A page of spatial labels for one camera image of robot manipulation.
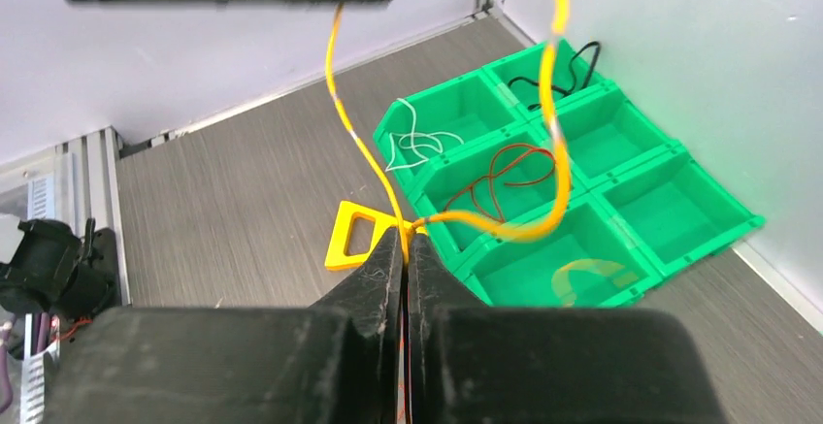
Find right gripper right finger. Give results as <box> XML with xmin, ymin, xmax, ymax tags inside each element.
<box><xmin>406</xmin><ymin>235</ymin><xmax>727</xmax><ymax>423</ymax></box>

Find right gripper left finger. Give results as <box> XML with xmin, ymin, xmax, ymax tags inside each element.
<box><xmin>44</xmin><ymin>229</ymin><xmax>403</xmax><ymax>423</ymax></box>

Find yellow wire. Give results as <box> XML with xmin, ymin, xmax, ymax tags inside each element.
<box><xmin>324</xmin><ymin>0</ymin><xmax>641</xmax><ymax>310</ymax></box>

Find white thin wire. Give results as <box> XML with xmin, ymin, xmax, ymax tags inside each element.
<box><xmin>384</xmin><ymin>97</ymin><xmax>466</xmax><ymax>174</ymax></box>

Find red wire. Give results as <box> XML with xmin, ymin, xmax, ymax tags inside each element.
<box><xmin>442</xmin><ymin>143</ymin><xmax>558</xmax><ymax>224</ymax></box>

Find black ribbon cable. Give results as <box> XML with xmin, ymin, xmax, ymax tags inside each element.
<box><xmin>506</xmin><ymin>40</ymin><xmax>603</xmax><ymax>102</ymax></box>

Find green six-compartment bin tray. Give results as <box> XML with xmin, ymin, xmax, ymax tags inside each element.
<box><xmin>373</xmin><ymin>42</ymin><xmax>765</xmax><ymax>307</ymax></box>

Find yellow triangular plastic bracket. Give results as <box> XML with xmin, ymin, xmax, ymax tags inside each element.
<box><xmin>323</xmin><ymin>200</ymin><xmax>429</xmax><ymax>273</ymax></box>

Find slotted cable duct rail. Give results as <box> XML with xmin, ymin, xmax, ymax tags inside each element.
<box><xmin>18</xmin><ymin>313</ymin><xmax>60</xmax><ymax>423</ymax></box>

